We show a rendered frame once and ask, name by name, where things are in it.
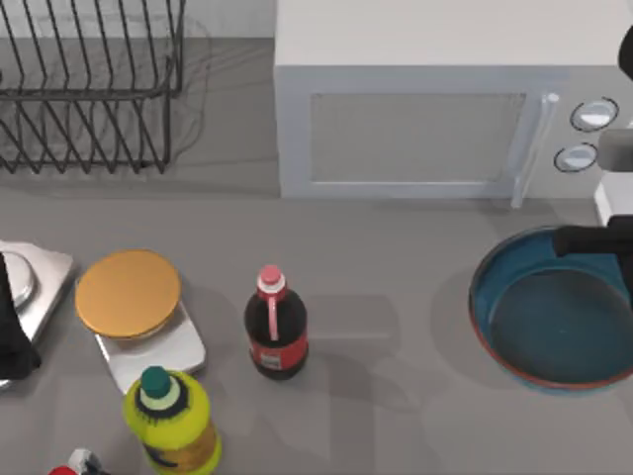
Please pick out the silver scale with orange plate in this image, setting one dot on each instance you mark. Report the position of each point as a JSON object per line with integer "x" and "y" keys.
{"x": 127, "y": 292}

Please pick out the dark cola bottle pink cap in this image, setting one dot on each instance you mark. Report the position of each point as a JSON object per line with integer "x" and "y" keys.
{"x": 277, "y": 321}

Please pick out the round grey microwave knob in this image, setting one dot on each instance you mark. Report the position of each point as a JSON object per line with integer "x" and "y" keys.
{"x": 593, "y": 114}
{"x": 575, "y": 158}

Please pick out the pale microwave oven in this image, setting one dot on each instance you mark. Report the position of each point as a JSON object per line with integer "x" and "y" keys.
{"x": 425, "y": 34}

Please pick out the pale microwave door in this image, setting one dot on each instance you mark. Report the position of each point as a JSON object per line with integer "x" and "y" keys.
{"x": 297, "y": 138}

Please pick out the blue bowl with red rim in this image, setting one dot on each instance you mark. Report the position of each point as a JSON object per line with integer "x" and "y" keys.
{"x": 554, "y": 326}

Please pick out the red and white bottle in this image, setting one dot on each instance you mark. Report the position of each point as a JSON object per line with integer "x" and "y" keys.
{"x": 74, "y": 464}

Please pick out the yellow bottle green cap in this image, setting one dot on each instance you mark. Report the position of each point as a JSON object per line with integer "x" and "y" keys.
{"x": 183, "y": 425}

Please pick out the silver scale with metal plate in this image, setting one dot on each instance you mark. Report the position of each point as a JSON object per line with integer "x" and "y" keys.
{"x": 47, "y": 282}

